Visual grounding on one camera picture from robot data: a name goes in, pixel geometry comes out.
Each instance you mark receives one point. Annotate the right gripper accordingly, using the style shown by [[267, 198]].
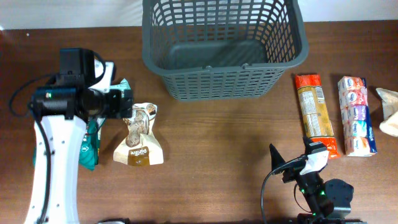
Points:
[[292, 171]]

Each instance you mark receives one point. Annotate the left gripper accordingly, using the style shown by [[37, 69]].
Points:
[[125, 103]]

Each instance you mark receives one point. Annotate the teal snack packet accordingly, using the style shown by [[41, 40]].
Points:
[[122, 86]]

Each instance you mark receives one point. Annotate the beige brown snack pouch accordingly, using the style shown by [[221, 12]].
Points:
[[140, 147]]

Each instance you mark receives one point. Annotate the green Nescafe coffee bag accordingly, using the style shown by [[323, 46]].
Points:
[[90, 149]]

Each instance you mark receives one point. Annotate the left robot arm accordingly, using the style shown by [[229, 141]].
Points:
[[53, 197]]

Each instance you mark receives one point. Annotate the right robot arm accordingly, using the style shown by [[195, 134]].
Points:
[[328, 201]]

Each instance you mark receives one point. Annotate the orange biscuit roll pack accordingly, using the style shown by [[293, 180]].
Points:
[[316, 120]]

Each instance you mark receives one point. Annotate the multicolour tissue packet bundle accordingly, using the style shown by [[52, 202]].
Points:
[[355, 115]]

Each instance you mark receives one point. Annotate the grey plastic lattice basket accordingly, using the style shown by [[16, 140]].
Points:
[[214, 50]]

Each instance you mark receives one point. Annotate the cream crumpled bag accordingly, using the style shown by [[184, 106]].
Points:
[[389, 108]]

